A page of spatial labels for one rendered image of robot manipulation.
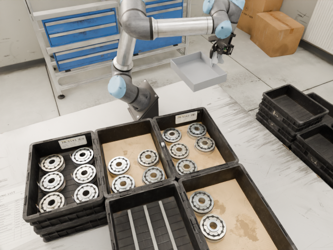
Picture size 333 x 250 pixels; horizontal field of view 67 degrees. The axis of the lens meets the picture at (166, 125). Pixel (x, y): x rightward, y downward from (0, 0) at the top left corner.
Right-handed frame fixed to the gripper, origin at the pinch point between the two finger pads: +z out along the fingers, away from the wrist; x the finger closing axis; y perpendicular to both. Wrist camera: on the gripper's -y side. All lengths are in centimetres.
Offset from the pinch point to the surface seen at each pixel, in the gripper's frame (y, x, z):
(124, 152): 15, -55, 39
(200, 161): 39, -26, 32
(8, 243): 26, -111, 66
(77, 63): -167, -30, 80
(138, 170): 28, -54, 39
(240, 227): 73, -31, 33
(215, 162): 42, -20, 30
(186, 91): -28.0, 11.5, 36.0
